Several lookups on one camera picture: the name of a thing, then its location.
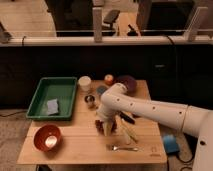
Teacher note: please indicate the white cup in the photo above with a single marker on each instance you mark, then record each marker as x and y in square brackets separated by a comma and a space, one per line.
[85, 83]

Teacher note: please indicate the small metal cup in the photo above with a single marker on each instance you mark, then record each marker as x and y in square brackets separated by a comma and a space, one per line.
[90, 101]

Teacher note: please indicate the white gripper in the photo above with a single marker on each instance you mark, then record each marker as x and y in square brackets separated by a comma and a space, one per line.
[106, 115]

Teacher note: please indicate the blue tape roll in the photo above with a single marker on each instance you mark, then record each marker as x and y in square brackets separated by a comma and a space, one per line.
[170, 144]

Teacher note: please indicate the wooden table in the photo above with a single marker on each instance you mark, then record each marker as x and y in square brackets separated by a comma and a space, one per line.
[82, 144]

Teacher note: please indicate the cream banana peel strip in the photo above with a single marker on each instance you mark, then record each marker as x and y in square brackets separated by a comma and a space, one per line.
[128, 134]

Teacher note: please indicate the silver fork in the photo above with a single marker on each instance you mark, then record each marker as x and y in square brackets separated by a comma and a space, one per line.
[115, 148]

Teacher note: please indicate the green plastic tray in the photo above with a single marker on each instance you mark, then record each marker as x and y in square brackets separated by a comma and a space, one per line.
[61, 88]

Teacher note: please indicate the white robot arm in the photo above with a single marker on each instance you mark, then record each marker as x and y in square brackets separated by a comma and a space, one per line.
[194, 121]

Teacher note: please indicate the black handled knife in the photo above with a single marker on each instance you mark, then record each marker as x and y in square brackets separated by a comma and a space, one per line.
[127, 118]

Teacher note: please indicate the red bowl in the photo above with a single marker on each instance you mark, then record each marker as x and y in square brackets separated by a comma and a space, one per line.
[47, 137]

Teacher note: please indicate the purple grape bunch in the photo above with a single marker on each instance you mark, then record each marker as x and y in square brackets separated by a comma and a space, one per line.
[100, 128]

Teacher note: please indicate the purple bowl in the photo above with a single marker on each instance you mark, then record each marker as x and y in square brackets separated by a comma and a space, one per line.
[127, 83]

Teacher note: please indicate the blue sponge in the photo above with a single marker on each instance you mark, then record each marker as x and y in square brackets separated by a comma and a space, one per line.
[52, 107]

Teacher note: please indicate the black office chair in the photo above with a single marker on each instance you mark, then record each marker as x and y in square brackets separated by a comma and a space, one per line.
[108, 21]

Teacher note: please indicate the apple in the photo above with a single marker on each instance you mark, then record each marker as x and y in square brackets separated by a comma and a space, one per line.
[109, 79]

